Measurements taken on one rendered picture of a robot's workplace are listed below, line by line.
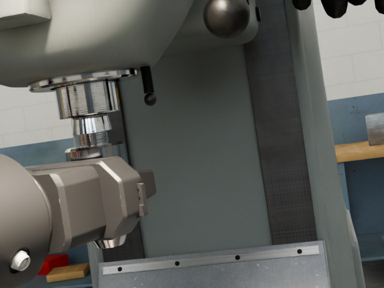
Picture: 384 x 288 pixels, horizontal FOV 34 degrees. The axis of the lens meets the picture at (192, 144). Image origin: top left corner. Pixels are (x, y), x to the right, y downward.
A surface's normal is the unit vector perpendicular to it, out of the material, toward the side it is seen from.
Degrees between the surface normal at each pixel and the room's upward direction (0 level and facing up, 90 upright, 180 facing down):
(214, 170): 90
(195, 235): 90
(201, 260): 63
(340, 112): 90
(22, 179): 53
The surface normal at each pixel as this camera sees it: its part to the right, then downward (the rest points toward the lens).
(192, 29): -0.04, 0.76
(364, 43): -0.19, 0.08
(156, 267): -0.24, -0.37
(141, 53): 0.69, 0.67
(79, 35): 0.16, 0.54
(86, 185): 0.87, -0.10
